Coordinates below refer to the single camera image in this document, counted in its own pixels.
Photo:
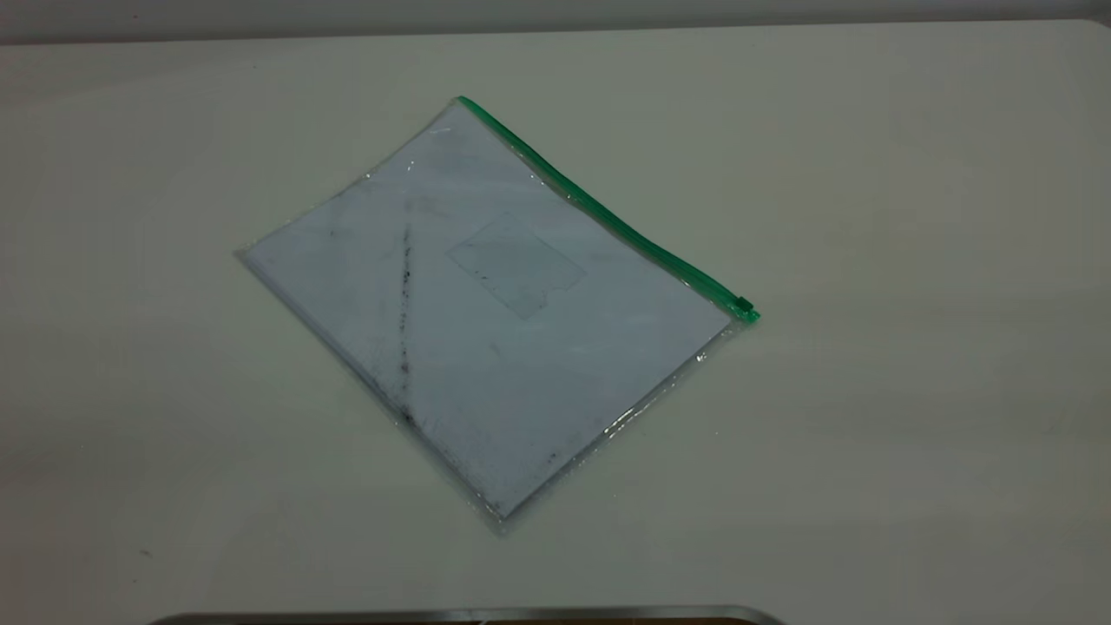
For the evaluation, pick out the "clear plastic green-zip bag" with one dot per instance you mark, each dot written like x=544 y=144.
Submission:
x=495 y=321

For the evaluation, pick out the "green zipper slider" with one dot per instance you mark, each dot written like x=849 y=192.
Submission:
x=744 y=304

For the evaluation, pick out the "silver metal bar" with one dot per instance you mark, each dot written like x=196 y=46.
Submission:
x=469 y=615

